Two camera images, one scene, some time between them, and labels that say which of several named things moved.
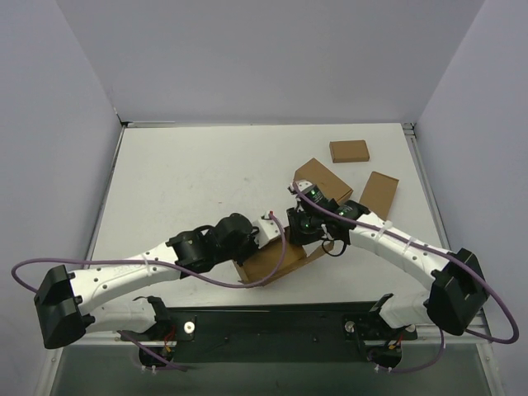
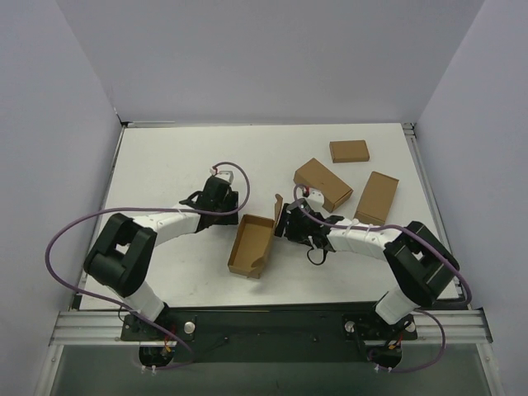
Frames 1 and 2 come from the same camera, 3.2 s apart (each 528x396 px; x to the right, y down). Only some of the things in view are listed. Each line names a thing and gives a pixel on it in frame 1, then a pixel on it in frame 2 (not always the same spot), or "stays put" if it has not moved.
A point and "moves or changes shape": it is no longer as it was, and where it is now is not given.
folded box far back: (346, 151) stays put
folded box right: (379, 194) stays put
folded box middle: (327, 181) stays put
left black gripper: (251, 245) → (227, 207)
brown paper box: (274, 258) moves or changes shape
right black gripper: (295, 230) stays put
